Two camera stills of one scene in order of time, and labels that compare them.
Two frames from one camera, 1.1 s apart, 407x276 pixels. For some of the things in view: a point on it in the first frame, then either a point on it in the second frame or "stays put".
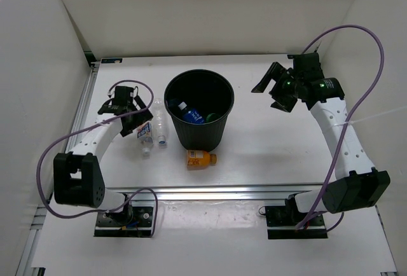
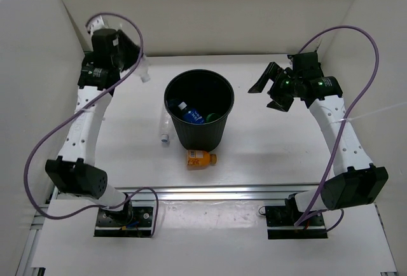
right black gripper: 276,72 stays put
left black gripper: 141,118 → 131,48
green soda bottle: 212,117 stays put
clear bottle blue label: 192,116 stays put
